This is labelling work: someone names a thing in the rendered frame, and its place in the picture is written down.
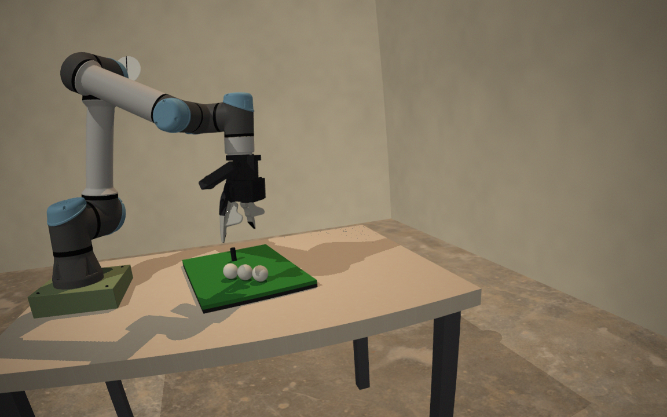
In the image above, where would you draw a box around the green golf mat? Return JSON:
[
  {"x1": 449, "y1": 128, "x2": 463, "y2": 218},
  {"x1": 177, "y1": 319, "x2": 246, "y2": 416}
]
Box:
[{"x1": 182, "y1": 244, "x2": 317, "y2": 314}]

